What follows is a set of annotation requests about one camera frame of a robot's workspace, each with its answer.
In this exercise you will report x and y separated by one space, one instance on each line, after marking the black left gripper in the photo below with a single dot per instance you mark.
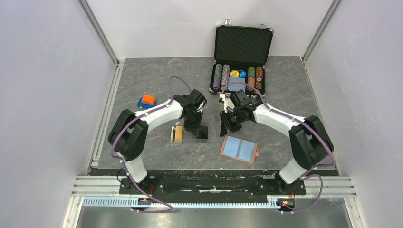
196 128

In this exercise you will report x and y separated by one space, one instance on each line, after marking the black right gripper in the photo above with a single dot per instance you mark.
226 127

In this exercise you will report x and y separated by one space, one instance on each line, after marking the clear acrylic card box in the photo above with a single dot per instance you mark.
189 138

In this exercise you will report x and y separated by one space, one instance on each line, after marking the tan leather card holder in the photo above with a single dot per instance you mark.
239 149

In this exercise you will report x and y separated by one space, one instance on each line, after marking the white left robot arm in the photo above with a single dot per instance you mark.
129 132

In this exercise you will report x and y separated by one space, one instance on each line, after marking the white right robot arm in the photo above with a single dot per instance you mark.
309 140

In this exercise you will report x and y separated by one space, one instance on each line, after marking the orange credit card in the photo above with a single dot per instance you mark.
177 134

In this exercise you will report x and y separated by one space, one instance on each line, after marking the blue orange toy car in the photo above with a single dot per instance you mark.
146 102

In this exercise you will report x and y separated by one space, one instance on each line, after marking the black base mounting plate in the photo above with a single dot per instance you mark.
159 185

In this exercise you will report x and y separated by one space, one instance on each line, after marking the black poker chip case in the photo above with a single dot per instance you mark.
240 47

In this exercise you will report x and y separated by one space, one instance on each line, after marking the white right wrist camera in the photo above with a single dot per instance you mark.
226 100

